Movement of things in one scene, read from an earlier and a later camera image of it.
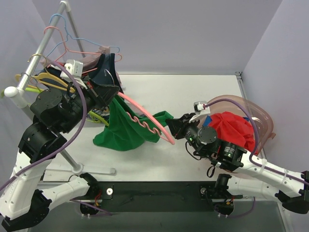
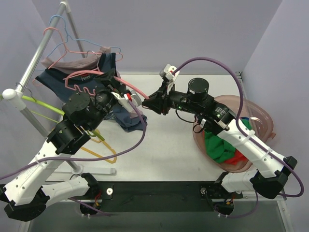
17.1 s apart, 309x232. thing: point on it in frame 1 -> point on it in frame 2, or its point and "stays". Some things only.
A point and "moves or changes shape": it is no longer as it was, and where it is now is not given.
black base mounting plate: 162,196 stays
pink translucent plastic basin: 262,127 stays
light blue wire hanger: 70,36 stays
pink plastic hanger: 152,129 -> 85,72
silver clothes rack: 16,93 stays
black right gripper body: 182,126 -> 163,102
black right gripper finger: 177,130 -> 155,104
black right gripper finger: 175,123 -> 159,95
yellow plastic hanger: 19,77 -> 113,161
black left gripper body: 95,93 -> 106,80
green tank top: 127,130 moves or changes shape
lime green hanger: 91,114 -> 53,109
